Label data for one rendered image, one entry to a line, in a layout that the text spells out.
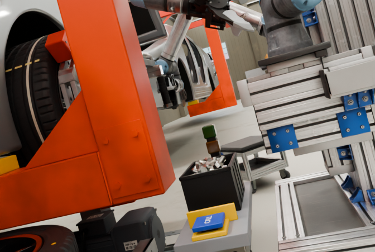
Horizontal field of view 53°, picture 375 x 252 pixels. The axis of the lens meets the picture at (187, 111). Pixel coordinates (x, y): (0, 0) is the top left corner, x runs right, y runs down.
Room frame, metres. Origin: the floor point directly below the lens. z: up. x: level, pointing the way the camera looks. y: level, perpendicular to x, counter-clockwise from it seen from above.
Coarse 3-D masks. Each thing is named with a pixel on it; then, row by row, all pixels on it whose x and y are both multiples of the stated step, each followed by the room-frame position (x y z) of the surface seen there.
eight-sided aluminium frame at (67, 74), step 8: (64, 64) 1.42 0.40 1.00; (72, 64) 1.40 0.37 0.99; (64, 72) 1.39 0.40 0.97; (72, 72) 1.37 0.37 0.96; (64, 80) 1.38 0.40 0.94; (72, 80) 1.37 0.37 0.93; (64, 88) 1.38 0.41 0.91; (72, 88) 1.37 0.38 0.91; (80, 88) 1.40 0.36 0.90; (64, 96) 1.38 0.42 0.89; (72, 96) 1.41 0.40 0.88
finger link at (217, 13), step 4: (212, 8) 0.97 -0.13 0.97; (212, 12) 0.98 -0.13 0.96; (216, 12) 0.96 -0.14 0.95; (220, 12) 0.96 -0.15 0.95; (216, 16) 0.97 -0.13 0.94; (220, 16) 0.96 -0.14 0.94; (224, 16) 0.96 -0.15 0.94; (220, 20) 0.96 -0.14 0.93; (224, 20) 0.96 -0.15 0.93; (228, 20) 0.95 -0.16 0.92; (232, 20) 0.95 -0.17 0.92; (232, 24) 0.95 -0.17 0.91
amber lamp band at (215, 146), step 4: (216, 140) 1.20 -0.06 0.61; (208, 144) 1.20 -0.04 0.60; (212, 144) 1.20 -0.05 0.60; (216, 144) 1.20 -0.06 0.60; (208, 148) 1.20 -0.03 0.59; (212, 148) 1.20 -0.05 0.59; (216, 148) 1.20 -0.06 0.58; (220, 148) 1.22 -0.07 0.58; (208, 152) 1.20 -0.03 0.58; (212, 152) 1.20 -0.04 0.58; (216, 152) 1.20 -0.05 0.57
